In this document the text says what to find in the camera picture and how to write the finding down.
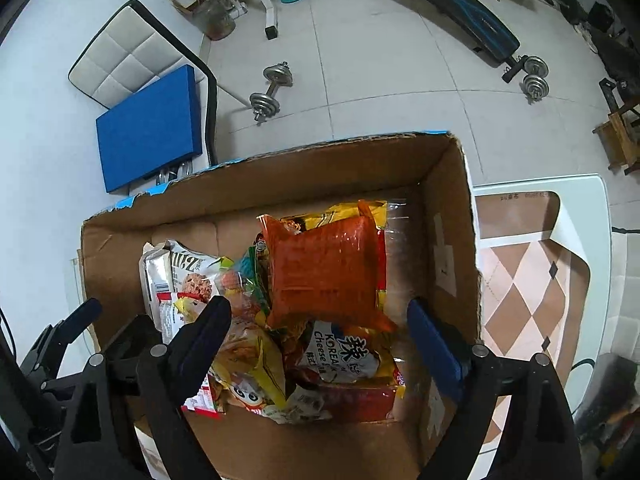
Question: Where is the flat red packet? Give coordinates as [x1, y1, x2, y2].
[310, 382, 406, 423]

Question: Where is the diamond pattern table mat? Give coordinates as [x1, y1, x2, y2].
[472, 190, 593, 456]

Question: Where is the chrome dumbbell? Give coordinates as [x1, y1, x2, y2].
[520, 55, 551, 103]
[248, 61, 294, 123]

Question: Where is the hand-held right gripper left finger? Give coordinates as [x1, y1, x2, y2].
[52, 296, 233, 480]

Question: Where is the yellow chips packet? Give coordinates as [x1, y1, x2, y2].
[210, 317, 288, 411]

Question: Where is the yellow noodle packet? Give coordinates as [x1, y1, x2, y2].
[282, 317, 406, 401]

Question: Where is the white cookie packet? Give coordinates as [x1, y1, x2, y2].
[140, 240, 236, 343]

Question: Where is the blue foam pad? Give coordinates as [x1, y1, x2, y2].
[95, 64, 208, 195]

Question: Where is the white crumpled packet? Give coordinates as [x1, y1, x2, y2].
[260, 385, 331, 426]

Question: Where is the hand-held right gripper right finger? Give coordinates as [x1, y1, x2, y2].
[406, 298, 586, 480]

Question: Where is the white metal bench frame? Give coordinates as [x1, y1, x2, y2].
[252, 0, 361, 41]

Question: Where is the white cushioned stool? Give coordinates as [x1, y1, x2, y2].
[67, 0, 218, 166]

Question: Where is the clear plastic jar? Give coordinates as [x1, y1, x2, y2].
[197, 0, 248, 41]

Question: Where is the red white small packet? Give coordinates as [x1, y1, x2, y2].
[181, 375, 228, 418]

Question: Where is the wooden stool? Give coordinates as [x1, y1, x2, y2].
[592, 97, 640, 176]

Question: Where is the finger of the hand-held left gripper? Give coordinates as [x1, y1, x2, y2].
[17, 298, 103, 376]

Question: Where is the black blue weight bench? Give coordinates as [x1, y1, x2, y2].
[357, 0, 523, 83]

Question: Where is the red snack packet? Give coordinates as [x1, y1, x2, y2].
[256, 200, 398, 333]

